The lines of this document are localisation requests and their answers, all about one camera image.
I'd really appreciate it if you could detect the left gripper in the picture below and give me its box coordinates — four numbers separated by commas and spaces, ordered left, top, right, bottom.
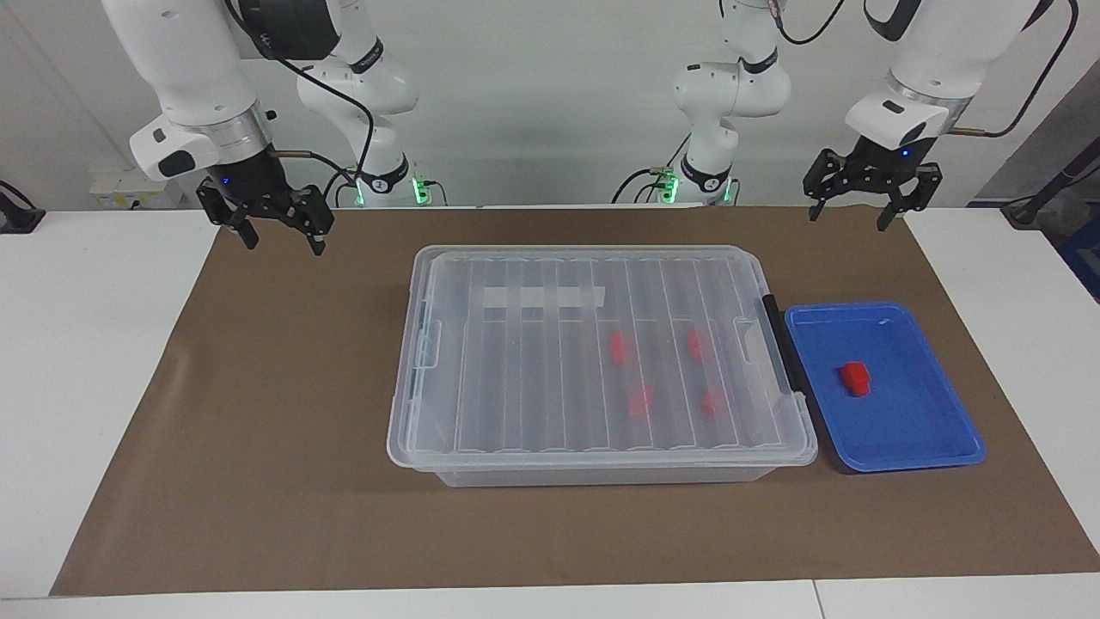
803, 135, 944, 234

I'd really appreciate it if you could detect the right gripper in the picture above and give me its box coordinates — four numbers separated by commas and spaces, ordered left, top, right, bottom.
196, 148, 335, 258

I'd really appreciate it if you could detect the black box latch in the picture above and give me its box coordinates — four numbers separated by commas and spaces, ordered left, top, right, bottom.
761, 294, 809, 398

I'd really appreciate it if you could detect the clear box latch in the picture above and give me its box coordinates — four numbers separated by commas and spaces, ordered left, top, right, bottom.
411, 320, 444, 398

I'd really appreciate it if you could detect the clear plastic storage box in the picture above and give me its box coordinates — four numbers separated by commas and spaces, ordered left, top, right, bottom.
411, 454, 787, 489

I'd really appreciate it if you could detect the white power strip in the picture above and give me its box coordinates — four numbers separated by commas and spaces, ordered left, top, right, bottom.
89, 170, 186, 210

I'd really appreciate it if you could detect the black stand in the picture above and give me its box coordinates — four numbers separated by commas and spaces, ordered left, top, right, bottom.
0, 179, 46, 235
1004, 136, 1100, 230

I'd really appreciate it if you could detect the blue plastic tray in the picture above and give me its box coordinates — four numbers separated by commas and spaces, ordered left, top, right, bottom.
784, 301, 987, 475

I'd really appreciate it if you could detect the clear plastic lidded bin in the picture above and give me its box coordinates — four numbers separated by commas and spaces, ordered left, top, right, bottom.
386, 244, 819, 473

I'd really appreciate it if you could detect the black cable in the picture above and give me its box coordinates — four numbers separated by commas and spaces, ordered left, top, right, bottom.
611, 133, 694, 205
225, 0, 376, 187
771, 0, 850, 46
948, 0, 1080, 139

